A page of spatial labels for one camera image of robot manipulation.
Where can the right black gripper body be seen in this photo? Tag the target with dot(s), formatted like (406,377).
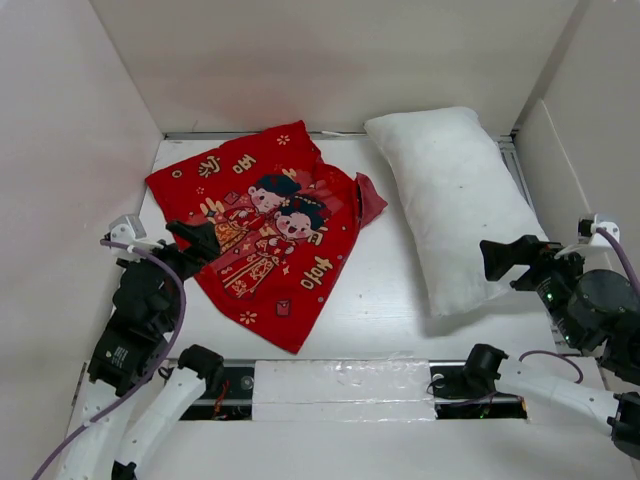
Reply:
(553,275)

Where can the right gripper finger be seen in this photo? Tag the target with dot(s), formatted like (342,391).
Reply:
(506,265)
(519,249)

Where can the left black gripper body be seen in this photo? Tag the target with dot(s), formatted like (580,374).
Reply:
(185,264)

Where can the white taped foam block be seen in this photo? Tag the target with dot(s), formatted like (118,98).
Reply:
(350,391)

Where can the aluminium rail right side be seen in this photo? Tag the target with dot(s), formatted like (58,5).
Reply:
(510,158)

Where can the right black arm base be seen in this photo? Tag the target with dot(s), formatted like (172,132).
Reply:
(455,399)

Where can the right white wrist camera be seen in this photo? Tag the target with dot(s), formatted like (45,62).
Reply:
(596,230)

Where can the red cartoon print pillowcase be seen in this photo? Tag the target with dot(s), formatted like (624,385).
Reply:
(286,222)

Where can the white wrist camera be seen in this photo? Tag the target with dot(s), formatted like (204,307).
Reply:
(126,229)
(596,230)

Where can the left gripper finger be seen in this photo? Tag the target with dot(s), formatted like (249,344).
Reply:
(202,237)
(205,251)

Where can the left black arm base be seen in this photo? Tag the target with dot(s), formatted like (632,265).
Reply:
(231,400)

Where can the white pillow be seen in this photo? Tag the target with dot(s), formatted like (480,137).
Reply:
(456,192)

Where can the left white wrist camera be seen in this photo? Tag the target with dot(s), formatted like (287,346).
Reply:
(126,229)

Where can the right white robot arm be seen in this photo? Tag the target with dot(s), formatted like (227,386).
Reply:
(596,308)

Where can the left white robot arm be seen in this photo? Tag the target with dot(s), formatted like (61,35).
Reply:
(131,402)

